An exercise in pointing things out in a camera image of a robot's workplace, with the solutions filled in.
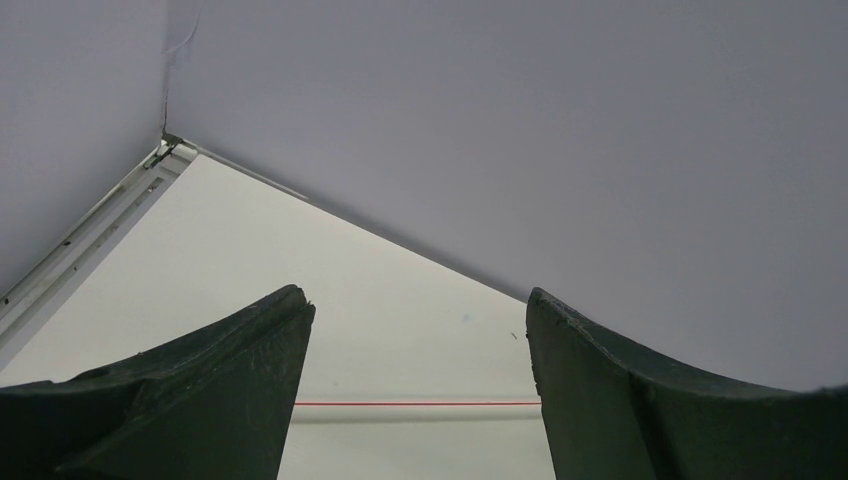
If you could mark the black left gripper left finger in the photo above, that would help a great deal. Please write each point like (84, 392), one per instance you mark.
(215, 403)

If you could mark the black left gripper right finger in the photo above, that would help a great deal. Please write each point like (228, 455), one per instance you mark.
(615, 409)

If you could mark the white pipe frame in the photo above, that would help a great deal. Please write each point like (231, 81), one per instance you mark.
(413, 411)

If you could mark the white aluminium table rail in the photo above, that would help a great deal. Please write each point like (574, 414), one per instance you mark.
(35, 298)

